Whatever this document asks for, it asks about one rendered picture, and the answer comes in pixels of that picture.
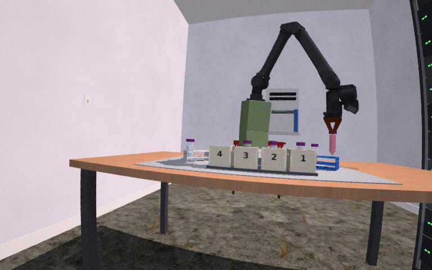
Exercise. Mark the blue tube rack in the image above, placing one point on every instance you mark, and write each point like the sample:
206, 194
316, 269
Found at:
336, 164

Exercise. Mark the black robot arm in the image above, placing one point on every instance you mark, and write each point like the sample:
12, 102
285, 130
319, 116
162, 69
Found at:
346, 93

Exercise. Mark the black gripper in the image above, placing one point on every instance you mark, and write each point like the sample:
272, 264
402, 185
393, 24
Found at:
330, 118

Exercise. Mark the beige bucket adapter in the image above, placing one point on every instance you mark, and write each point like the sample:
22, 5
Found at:
301, 160
273, 159
246, 157
221, 156

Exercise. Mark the grey flat mat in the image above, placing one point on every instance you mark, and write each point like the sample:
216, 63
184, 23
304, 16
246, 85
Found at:
343, 174

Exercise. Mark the white tube rack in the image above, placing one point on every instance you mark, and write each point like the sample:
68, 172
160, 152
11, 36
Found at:
206, 155

